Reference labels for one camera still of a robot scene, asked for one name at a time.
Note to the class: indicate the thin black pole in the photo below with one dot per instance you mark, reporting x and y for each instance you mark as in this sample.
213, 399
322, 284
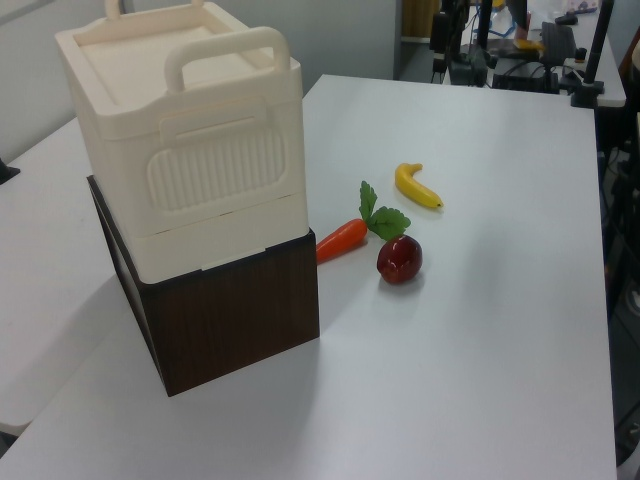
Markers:
484, 25

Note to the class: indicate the yellow wooden board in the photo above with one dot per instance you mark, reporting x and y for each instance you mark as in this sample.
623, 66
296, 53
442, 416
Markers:
417, 17

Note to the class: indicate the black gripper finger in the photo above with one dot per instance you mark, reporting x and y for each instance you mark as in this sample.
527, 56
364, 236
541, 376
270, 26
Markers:
459, 27
439, 32

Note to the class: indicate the black flat control box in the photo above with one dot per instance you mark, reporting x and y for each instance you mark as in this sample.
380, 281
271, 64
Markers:
520, 77

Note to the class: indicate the dark brown wooden box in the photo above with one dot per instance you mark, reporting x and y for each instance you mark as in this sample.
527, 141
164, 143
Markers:
225, 325

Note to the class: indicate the pink patterned box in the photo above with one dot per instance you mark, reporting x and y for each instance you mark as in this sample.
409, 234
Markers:
581, 5

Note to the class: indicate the black pole with clamp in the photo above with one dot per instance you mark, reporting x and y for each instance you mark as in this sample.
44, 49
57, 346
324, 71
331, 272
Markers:
597, 50

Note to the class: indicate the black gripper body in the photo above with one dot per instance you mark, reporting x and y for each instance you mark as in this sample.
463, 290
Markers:
452, 3

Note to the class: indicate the small yellow object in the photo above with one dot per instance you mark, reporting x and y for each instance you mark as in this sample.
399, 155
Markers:
529, 46

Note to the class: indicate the black computer mouse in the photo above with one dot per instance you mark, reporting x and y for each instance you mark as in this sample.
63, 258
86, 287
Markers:
566, 19

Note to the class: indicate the black clamp mount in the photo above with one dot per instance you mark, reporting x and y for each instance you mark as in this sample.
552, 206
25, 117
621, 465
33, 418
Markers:
7, 172

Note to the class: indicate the white box with black knob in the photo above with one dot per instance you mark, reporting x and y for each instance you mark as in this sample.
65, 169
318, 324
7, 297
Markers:
580, 54

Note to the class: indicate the dark tapered stand leg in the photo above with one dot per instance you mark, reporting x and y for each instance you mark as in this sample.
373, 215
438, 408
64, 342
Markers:
517, 15

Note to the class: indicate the black electronic device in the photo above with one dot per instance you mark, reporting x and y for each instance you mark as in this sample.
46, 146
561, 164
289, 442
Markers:
472, 67

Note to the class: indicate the dark red toy apple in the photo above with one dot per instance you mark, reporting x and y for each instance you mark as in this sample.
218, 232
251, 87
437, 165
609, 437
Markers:
400, 260

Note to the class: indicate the orange toy carrot with leaves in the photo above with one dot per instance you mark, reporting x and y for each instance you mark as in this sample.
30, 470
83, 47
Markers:
342, 241

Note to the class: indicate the yellow toy banana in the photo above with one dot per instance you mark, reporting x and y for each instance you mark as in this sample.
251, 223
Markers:
412, 189

